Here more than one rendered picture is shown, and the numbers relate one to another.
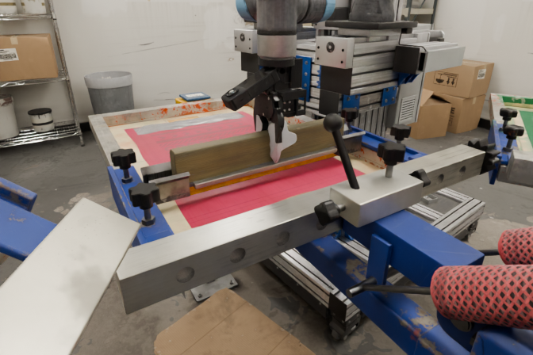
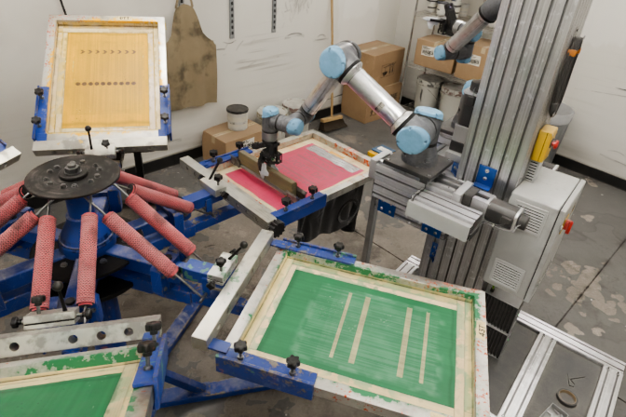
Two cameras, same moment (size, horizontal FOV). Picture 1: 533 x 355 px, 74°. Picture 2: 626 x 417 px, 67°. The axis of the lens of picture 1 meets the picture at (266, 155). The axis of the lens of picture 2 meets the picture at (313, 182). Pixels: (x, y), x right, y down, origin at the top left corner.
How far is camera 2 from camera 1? 219 cm
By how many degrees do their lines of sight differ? 66
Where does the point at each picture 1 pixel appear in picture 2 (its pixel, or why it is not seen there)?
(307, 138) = (276, 180)
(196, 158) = (243, 156)
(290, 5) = (265, 122)
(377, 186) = (210, 182)
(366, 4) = not seen: hidden behind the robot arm
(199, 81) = not seen: outside the picture
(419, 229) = (199, 195)
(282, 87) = (267, 151)
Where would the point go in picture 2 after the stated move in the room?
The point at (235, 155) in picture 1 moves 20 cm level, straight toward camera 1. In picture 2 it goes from (252, 165) to (211, 168)
